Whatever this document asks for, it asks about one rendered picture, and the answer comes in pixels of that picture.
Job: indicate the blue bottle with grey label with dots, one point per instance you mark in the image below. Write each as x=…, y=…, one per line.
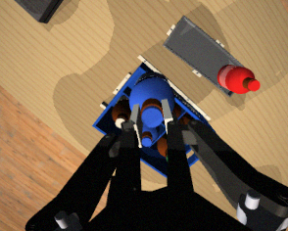
x=148, y=91

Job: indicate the brown bottle with red cap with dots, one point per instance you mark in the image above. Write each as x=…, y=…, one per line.
x=185, y=118

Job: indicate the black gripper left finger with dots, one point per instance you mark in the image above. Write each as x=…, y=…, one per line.
x=83, y=192

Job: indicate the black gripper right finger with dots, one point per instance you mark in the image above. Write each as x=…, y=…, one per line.
x=261, y=202

